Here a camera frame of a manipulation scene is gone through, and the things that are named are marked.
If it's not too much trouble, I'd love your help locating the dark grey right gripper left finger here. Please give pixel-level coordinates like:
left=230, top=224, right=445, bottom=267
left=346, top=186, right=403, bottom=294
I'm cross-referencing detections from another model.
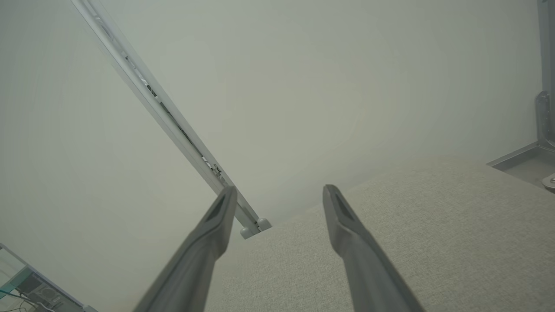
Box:
left=134, top=186, right=238, bottom=312

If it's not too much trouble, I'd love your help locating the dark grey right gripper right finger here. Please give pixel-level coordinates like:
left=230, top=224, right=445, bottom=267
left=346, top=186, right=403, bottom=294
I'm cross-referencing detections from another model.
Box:
left=323, top=185, right=424, bottom=312

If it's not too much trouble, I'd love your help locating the grey aluminium rail post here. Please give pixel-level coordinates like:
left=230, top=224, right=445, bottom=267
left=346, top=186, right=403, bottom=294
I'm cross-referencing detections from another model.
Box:
left=71, top=0, right=272, bottom=240

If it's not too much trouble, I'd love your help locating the grey metal corner bracket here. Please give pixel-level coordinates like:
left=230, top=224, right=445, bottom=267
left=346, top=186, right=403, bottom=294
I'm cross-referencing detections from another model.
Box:
left=486, top=0, right=555, bottom=193

